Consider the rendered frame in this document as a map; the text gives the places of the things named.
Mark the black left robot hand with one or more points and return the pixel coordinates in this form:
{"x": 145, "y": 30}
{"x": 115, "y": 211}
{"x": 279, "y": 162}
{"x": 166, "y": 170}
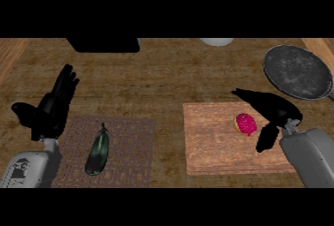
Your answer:
{"x": 52, "y": 109}

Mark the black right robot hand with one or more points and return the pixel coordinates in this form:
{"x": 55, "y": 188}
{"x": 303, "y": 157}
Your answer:
{"x": 272, "y": 107}

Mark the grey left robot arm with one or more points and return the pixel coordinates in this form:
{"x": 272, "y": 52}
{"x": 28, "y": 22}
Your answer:
{"x": 28, "y": 166}

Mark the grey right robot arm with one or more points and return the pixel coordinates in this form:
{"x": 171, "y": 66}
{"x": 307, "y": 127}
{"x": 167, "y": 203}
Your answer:
{"x": 306, "y": 156}

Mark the pink frosted cupcake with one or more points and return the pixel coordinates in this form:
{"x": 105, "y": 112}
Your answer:
{"x": 245, "y": 124}

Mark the dark grey frying pan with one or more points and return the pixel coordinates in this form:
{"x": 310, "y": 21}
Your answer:
{"x": 297, "y": 72}

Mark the wooden cutting board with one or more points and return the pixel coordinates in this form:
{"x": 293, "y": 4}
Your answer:
{"x": 226, "y": 141}

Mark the dark green eggplant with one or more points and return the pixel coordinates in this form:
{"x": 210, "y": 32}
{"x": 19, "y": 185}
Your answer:
{"x": 98, "y": 151}

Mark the brown woven placemat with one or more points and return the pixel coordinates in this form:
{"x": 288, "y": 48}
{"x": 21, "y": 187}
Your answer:
{"x": 112, "y": 153}

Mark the black appliance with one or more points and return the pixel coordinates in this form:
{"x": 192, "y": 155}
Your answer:
{"x": 103, "y": 44}

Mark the pale grey round object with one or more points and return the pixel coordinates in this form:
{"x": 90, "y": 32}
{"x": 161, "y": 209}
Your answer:
{"x": 216, "y": 41}

